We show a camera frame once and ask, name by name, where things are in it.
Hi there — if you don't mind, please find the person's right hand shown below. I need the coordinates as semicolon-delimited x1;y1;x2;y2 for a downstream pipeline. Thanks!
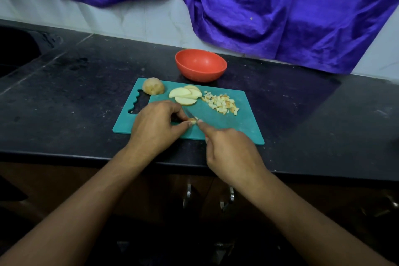
196;121;270;192

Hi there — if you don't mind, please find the person's left hand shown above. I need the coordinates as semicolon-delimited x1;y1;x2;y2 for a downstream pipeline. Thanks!
123;100;197;159

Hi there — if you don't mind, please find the teal plastic cutting board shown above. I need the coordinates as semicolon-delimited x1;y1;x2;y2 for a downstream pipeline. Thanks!
112;77;265;145

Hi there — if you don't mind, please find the brown potato half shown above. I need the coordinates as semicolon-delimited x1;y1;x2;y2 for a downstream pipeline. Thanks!
141;77;166;96

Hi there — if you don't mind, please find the pile of diced apple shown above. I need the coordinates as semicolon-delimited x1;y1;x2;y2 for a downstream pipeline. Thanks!
201;91;240;116

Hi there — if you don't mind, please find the orange bowl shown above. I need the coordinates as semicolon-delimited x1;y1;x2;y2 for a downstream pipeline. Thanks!
175;49;228;83

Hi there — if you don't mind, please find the person's left forearm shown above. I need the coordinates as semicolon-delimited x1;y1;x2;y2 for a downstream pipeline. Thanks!
0;145;147;266

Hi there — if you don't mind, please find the person's right forearm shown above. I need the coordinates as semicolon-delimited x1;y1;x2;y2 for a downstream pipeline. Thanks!
244;172;392;266

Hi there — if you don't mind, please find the purple cloth curtain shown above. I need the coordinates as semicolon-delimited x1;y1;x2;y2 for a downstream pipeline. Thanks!
15;0;399;74

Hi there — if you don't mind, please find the dark kitchen sink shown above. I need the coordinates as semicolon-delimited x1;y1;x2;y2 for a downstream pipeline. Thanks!
0;26;60;78

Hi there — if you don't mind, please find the metal cabinet handle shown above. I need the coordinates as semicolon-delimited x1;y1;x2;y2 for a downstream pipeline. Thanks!
374;194;399;217
220;185;236;211
182;182;193;209

